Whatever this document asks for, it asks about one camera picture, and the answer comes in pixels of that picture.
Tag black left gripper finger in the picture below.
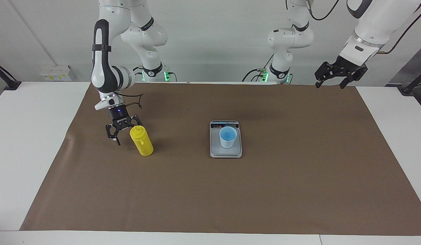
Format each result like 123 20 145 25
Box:
339 67 369 90
314 61 337 89

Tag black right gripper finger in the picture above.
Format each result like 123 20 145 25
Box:
123 115 143 129
105 121 123 146

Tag yellow squeeze bottle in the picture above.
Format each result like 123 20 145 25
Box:
130 125 154 157

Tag light blue paper cup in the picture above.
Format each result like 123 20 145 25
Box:
219 126 238 149

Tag silver digital kitchen scale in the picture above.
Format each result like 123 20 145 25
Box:
209 120 243 159

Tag black clamp stand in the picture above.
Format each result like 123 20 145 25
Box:
398 68 421 96
0 61 22 91

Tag brown table mat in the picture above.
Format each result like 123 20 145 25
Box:
19 82 421 236

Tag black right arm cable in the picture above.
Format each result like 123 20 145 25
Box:
114 91 144 110

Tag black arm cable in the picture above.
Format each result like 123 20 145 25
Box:
306 0 421 55
114 91 144 110

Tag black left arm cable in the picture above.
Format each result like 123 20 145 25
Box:
306 0 421 55

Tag white wall socket box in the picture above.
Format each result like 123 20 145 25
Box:
40 65 72 81

